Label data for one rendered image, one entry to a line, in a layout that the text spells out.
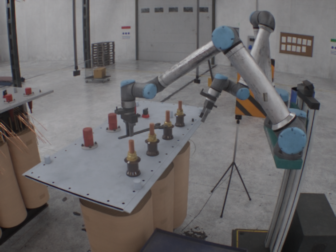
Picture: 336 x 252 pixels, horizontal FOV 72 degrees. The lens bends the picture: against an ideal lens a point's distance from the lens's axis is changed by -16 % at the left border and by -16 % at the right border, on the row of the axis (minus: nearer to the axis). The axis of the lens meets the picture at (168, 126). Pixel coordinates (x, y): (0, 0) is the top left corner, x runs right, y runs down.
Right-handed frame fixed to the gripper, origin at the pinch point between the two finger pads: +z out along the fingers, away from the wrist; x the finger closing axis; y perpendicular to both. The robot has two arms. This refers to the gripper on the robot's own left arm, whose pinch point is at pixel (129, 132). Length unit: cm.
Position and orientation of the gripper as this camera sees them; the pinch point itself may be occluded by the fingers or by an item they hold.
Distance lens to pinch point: 176.1
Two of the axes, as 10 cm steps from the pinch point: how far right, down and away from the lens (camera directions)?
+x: -6.4, -2.8, 7.1
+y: 7.7, -2.3, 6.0
